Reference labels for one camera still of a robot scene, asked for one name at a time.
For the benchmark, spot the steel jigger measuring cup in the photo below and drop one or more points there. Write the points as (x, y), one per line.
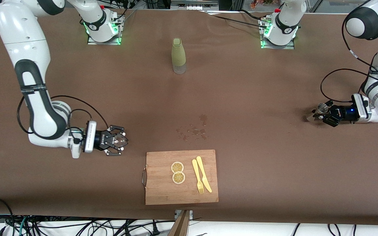
(322, 107)

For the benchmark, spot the brown table mat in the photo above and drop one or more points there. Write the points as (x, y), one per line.
(274, 170)

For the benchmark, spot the grey power strip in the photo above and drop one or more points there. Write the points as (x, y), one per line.
(194, 5)

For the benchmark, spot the wooden post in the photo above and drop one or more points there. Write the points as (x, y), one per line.
(180, 227)

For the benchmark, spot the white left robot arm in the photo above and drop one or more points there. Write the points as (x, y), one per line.
(285, 19)

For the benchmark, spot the lemon slice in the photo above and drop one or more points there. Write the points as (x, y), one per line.
(177, 167)
(178, 178)

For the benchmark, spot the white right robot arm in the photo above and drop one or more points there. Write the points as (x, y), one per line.
(28, 32)

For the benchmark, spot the yellow plastic knife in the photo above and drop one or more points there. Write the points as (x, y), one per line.
(203, 173)

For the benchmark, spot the yellow plastic fork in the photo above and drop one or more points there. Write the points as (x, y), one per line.
(196, 172)

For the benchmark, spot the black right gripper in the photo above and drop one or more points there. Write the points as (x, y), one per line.
(101, 140)

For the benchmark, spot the small metal bracket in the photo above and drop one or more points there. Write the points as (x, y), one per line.
(190, 214)

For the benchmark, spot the wooden cutting board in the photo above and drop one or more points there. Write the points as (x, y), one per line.
(162, 190)

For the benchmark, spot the green sleeved glass bottle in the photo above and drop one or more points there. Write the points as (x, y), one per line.
(178, 54)

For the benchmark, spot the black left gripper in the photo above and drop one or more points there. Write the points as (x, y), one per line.
(341, 113)

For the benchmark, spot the spilled liquid drops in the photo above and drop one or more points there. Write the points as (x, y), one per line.
(203, 118)

